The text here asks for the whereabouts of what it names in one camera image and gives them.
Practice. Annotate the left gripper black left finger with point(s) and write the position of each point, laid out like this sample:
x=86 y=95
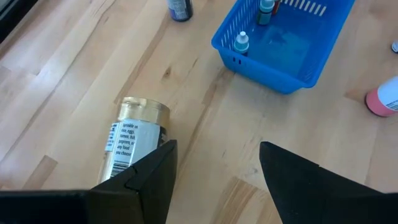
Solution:
x=93 y=208

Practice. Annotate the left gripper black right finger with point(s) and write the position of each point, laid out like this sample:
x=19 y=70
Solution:
x=326 y=202

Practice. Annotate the glass jar with gold lid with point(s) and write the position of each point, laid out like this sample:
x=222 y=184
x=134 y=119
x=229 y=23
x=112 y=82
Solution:
x=136 y=130

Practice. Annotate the red icing tube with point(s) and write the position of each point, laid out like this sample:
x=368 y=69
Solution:
x=382 y=98

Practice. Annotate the blue plastic basket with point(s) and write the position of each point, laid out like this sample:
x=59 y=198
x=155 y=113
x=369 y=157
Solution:
x=286 y=53

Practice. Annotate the green label dropper bottle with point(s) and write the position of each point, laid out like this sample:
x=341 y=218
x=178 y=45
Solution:
x=265 y=12

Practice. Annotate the purple icing tube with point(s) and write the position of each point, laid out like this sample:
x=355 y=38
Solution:
x=180 y=9

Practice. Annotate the black table edge rail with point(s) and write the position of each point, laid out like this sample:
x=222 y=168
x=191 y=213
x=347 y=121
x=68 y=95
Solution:
x=12 y=18

